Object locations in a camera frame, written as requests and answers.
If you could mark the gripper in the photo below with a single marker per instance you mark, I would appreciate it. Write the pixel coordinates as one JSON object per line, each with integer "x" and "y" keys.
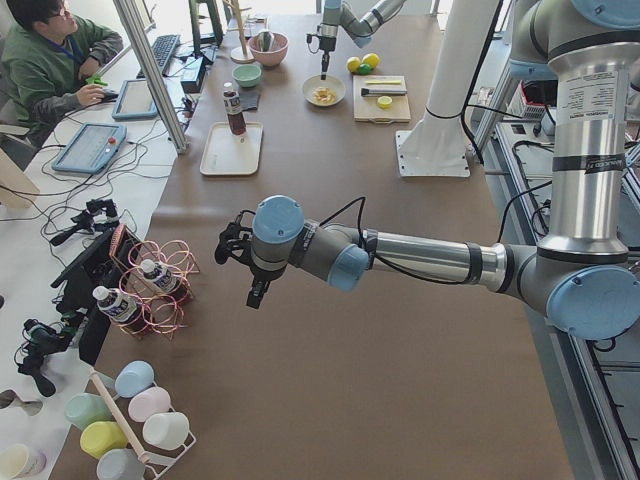
{"x": 261, "y": 278}
{"x": 327, "y": 44}

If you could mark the white round plate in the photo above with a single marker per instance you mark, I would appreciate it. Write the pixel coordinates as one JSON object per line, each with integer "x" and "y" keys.
{"x": 331, "y": 82}

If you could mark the braided glazed donut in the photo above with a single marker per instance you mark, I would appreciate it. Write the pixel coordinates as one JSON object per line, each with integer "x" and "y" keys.
{"x": 324, "y": 96}

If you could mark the tea bottle on tray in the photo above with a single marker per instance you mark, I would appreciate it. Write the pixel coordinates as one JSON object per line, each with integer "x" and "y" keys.
{"x": 233, "y": 109}

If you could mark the cream rabbit tray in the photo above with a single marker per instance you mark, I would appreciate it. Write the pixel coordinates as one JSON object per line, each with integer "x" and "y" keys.
{"x": 228, "y": 154}

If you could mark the yellow lemon upper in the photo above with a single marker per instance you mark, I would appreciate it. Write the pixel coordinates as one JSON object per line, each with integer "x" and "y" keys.
{"x": 353, "y": 63}

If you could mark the yellow lemon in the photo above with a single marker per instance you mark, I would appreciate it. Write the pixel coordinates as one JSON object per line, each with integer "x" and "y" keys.
{"x": 353, "y": 63}
{"x": 371, "y": 59}

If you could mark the green lime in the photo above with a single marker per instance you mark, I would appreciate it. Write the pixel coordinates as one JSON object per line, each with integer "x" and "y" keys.
{"x": 364, "y": 69}

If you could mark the yellow lemon lower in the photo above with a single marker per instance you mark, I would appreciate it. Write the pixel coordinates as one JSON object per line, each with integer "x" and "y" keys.
{"x": 371, "y": 59}

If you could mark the yellow plastic knife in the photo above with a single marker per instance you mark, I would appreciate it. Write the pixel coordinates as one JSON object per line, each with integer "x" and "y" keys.
{"x": 383, "y": 82}

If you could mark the stainless steel muddler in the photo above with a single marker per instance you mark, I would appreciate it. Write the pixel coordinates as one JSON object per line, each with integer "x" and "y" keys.
{"x": 371, "y": 92}

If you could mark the pink ice bowl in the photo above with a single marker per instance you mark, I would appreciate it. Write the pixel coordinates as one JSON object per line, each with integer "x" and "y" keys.
{"x": 274, "y": 55}

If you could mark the wooden cutting board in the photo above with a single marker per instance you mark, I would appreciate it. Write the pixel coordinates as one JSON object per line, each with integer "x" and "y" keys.
{"x": 365, "y": 108}

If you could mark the half lemon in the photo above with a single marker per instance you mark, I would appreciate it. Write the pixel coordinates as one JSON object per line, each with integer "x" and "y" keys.
{"x": 384, "y": 102}

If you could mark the green bowl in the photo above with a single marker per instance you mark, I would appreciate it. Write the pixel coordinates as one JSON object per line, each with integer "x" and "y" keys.
{"x": 247, "y": 75}

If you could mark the grey folded cloth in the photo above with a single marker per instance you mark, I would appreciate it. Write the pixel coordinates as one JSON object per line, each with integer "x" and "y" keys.
{"x": 249, "y": 98}

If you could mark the round wooden stand base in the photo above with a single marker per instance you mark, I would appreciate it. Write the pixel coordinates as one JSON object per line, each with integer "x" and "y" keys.
{"x": 241, "y": 54}

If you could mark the tea bottle in rack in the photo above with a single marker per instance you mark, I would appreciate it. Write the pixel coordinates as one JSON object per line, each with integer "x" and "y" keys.
{"x": 123, "y": 309}
{"x": 165, "y": 281}

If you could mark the light blue cup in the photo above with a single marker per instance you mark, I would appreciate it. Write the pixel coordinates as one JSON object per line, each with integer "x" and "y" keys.
{"x": 134, "y": 378}

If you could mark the pink cup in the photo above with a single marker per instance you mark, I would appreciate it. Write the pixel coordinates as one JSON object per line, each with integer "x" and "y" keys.
{"x": 151, "y": 401}

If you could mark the white cup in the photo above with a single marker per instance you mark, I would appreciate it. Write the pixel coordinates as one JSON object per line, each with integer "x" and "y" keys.
{"x": 167, "y": 430}

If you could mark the black keyboard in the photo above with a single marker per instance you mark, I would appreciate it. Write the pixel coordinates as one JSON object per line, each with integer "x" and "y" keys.
{"x": 163, "y": 49}

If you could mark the white cup rack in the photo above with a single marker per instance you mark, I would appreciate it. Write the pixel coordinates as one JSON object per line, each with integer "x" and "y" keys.
{"x": 157, "y": 462}

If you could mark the blue teach pendant far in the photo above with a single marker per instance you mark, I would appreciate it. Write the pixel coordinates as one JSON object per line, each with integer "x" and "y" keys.
{"x": 134, "y": 102}

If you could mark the blue teach pendant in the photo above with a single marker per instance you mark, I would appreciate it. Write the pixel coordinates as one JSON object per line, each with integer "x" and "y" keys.
{"x": 91, "y": 149}
{"x": 134, "y": 102}

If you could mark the green cup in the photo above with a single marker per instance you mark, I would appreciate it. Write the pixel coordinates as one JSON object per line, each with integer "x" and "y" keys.
{"x": 83, "y": 409}

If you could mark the yellow cup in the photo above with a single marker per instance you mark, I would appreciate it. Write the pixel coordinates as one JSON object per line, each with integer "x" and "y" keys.
{"x": 100, "y": 437}

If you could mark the grey cup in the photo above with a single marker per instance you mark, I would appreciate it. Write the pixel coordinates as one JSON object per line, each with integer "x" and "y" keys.
{"x": 120, "y": 464}

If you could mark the blue teach pendant near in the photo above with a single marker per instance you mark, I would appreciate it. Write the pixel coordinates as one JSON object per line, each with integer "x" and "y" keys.
{"x": 91, "y": 149}

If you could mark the person in green jacket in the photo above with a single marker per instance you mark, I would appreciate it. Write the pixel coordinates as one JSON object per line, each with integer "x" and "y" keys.
{"x": 48, "y": 56}

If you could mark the paper cup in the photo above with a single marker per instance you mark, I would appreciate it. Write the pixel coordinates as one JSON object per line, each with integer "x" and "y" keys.
{"x": 21, "y": 461}

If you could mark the copper wire bottle rack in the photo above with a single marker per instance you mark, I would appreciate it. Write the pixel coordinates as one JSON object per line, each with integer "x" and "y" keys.
{"x": 161, "y": 312}

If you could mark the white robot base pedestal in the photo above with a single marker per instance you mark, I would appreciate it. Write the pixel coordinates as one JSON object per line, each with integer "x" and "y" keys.
{"x": 437, "y": 144}

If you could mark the aluminium frame post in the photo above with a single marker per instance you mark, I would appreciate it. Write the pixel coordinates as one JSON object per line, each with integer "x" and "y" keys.
{"x": 132, "y": 23}

